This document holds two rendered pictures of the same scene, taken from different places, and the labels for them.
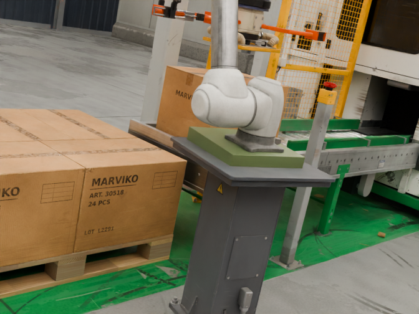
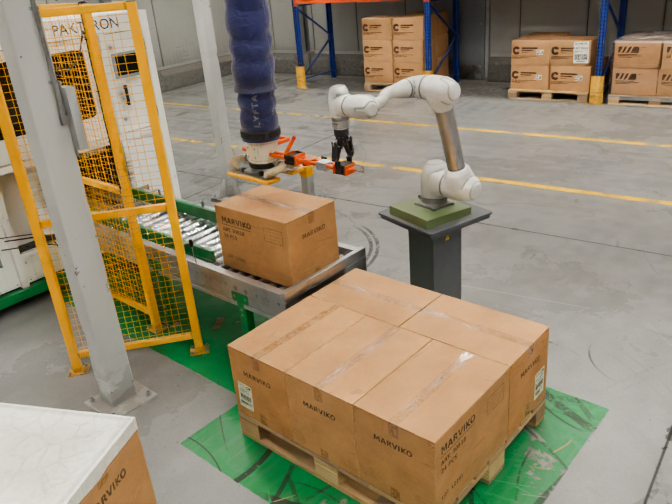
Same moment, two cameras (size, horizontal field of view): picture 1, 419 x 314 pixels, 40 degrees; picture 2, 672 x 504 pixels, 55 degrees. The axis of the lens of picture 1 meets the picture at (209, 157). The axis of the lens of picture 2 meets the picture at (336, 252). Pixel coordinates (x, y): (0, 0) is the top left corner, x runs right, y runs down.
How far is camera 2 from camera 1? 462 cm
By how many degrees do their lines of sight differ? 83
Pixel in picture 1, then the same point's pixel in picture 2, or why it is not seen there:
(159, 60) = (94, 265)
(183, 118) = (315, 250)
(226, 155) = (466, 210)
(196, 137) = (437, 221)
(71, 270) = not seen: hidden behind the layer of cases
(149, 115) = (111, 333)
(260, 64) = not seen: outside the picture
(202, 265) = (446, 288)
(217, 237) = (453, 263)
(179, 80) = (302, 225)
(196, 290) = not seen: hidden behind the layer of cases
